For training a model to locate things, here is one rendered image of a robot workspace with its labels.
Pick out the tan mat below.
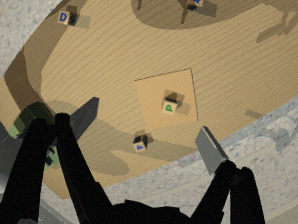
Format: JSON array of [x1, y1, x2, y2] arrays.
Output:
[[134, 69, 198, 130]]

